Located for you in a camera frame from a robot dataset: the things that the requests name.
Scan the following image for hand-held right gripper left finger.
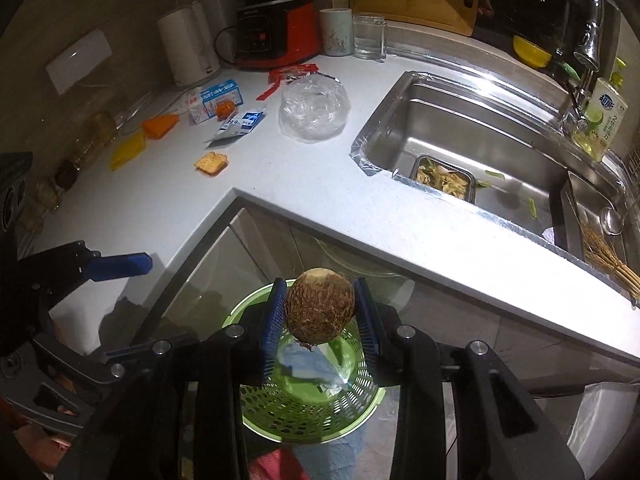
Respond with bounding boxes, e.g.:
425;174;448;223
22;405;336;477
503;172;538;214
57;278;291;480

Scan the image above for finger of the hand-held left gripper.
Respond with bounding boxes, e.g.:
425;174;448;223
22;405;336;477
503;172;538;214
29;330;152;428
17;241;154;312

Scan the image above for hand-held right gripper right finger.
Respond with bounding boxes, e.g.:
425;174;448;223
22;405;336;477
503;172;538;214
352;276;586;480

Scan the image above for brown taro root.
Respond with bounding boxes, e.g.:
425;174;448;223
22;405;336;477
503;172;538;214
285;268;357;347

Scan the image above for green perforated plastic basket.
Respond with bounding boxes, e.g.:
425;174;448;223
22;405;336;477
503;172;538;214
218;284;390;444

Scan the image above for red foil snack wrapper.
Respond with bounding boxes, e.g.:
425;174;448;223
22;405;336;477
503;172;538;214
256;62;321;102

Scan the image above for small glass jar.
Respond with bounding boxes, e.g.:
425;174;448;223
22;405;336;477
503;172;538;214
20;180;64;234

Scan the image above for crumpled plastic wrapper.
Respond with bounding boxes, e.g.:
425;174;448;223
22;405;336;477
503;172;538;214
279;344;352;397

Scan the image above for kitchen base cabinet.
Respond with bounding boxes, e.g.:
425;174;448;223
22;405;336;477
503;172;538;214
150;195;640;397

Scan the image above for glass bottle with yellow contents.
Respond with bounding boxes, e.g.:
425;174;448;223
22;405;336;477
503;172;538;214
54;110;122;187

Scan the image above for yellow plastic piece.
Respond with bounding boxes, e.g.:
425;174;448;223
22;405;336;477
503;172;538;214
110;133;147;170

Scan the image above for red cloth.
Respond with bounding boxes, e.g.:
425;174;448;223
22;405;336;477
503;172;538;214
250;447;311;480

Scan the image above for piece of toast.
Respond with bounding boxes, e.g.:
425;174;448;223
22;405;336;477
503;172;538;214
194;151;230;177

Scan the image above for orange plastic wedge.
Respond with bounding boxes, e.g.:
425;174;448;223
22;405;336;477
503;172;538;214
141;114;181;140

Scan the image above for sink strainer with scraps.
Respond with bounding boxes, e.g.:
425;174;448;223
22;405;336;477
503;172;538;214
410;154;479;205

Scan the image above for pile of vegetable peel scraps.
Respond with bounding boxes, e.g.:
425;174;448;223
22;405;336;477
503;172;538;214
415;157;471;197

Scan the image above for blue and white sachet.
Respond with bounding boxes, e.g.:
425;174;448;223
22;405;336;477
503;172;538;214
204;110;266;149

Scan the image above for white and blue milk carton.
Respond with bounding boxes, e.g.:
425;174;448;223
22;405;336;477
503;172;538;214
187;79;240;125

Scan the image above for clear crumpled plastic bag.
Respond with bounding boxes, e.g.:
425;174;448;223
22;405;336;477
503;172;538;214
278;75;350;142

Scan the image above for stainless steel sink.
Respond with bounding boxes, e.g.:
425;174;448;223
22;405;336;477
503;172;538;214
350;71;640;263

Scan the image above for white electric kettle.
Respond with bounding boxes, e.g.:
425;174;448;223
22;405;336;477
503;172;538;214
156;1;221;89

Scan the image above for straw brush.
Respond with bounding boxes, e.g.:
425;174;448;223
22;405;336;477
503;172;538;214
577;220;640;302

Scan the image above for white plastic bag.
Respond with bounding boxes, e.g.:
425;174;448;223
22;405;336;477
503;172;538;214
567;382;640;480

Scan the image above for steel ladle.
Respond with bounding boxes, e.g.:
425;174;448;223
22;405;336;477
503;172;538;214
599;195;629;235

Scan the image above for red and black blender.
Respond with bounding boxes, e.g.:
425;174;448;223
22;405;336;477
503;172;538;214
234;0;321;71

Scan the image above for clear glass mug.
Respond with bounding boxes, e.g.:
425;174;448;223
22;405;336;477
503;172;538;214
352;13;389;60

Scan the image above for white mug with plant print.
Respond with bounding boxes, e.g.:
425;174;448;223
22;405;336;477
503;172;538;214
319;7;355;57

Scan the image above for dish soap bottle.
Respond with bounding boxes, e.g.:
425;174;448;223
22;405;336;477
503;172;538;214
575;57;630;162

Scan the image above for yellow bowl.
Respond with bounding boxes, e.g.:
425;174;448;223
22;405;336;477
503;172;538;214
512;35;555;69

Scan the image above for chrome faucet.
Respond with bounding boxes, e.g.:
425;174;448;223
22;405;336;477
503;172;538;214
562;0;609;134

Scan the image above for white wall socket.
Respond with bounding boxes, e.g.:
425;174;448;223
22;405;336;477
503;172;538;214
45;29;114;95

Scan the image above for black power cable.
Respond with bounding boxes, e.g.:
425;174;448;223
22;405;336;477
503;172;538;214
215;25;239;67

